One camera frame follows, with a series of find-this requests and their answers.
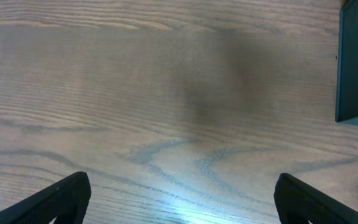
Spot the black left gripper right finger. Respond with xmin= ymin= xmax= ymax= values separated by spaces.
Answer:
xmin=273 ymin=173 xmax=358 ymax=224

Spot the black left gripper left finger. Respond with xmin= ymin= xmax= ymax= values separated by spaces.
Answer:
xmin=0 ymin=172 xmax=91 ymax=224

